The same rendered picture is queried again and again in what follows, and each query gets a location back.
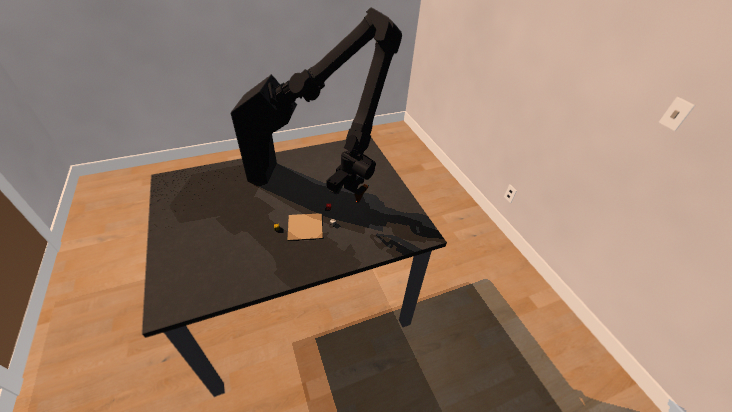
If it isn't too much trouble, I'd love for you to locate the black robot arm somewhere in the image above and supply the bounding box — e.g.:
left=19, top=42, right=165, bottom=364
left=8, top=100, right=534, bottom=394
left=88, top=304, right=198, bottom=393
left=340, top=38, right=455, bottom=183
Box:
left=268, top=7, right=402, bottom=194

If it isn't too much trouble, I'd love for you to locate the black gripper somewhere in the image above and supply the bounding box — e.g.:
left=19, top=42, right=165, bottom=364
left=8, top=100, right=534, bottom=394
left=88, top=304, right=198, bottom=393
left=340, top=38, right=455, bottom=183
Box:
left=341, top=168, right=368, bottom=203

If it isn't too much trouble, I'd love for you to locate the orange square mat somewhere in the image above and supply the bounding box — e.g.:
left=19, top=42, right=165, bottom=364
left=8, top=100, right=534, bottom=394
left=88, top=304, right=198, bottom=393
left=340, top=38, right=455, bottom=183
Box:
left=287, top=213, right=323, bottom=241

